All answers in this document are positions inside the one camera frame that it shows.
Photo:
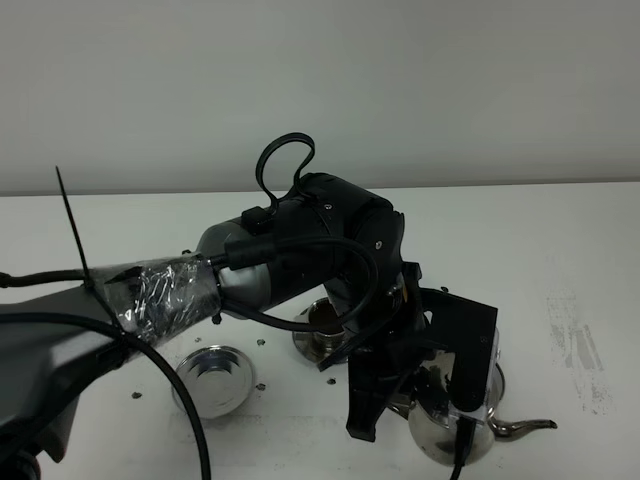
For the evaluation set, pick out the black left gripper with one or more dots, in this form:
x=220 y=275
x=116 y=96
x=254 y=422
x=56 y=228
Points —
x=382 y=356

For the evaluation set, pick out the stainless steel teapot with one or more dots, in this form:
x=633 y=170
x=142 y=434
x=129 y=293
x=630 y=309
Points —
x=424 y=403

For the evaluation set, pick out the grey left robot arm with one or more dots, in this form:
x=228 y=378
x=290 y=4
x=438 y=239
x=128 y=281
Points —
x=323 y=232

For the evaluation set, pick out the steel teapot saucer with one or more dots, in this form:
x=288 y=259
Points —
x=218 y=378

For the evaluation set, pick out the left steel teacup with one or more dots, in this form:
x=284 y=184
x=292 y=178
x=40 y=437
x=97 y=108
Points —
x=322 y=316

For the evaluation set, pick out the left steel cup saucer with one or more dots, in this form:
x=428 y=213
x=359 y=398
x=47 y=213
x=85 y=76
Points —
x=316 y=347

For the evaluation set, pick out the steel cup saucer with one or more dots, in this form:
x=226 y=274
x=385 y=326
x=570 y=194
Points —
x=498 y=384
x=316 y=347

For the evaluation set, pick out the right steel cup saucer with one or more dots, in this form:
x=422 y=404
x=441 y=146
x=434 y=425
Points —
x=498 y=384

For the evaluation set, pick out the black zip tie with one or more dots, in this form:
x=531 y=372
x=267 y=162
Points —
x=75 y=225

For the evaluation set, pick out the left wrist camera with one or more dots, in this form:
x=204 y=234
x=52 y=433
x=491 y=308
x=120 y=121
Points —
x=472 y=339

